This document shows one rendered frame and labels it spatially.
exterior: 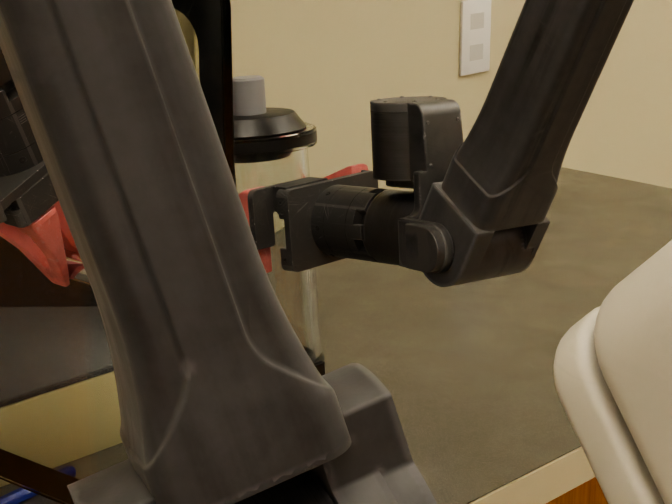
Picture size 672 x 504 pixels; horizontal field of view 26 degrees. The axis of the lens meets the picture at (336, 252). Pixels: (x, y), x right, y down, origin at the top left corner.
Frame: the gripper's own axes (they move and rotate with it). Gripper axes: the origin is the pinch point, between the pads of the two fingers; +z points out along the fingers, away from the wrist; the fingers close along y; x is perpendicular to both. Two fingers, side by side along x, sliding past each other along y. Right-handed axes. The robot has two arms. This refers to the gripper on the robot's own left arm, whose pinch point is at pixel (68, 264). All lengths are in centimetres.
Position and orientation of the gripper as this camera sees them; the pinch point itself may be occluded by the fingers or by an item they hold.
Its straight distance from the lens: 96.4
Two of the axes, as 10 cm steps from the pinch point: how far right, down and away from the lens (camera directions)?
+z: 2.4, 7.7, 5.9
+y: -5.7, 6.0, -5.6
